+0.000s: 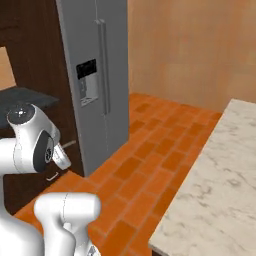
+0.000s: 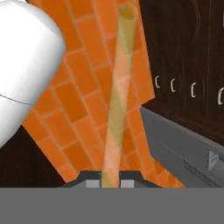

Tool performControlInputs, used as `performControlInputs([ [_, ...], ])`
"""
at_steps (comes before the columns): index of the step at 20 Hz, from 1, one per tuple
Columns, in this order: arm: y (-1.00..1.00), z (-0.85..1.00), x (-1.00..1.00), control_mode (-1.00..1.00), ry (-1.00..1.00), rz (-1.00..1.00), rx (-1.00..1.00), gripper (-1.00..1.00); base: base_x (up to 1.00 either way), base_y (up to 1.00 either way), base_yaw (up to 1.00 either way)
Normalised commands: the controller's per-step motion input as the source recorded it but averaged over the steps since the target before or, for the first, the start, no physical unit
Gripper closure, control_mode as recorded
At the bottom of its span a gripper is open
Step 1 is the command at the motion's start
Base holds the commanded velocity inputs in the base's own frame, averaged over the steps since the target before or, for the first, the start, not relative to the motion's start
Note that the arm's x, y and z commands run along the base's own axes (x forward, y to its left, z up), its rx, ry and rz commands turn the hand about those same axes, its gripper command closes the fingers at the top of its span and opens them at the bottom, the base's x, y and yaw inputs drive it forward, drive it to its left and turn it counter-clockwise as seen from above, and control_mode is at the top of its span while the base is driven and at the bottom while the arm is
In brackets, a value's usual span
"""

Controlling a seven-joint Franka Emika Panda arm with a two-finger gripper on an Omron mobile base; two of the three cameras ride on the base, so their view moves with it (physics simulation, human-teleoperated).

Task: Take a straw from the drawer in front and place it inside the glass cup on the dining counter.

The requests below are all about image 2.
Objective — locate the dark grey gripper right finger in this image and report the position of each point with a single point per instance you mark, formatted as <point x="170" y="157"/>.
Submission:
<point x="132" y="178"/>

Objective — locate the white rounded object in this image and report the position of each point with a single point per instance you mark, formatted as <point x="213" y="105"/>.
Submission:
<point x="23" y="61"/>

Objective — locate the dark wood cupboard run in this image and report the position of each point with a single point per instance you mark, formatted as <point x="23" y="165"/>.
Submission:
<point x="186" y="43"/>

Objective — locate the grey open drawer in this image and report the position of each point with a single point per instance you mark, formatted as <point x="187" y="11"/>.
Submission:
<point x="178" y="145"/>

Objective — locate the dark wood cabinet front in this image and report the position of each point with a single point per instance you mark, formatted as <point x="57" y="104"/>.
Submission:
<point x="26" y="163"/>

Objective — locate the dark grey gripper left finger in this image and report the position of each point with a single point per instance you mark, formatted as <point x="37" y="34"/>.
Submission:
<point x="87" y="178"/>

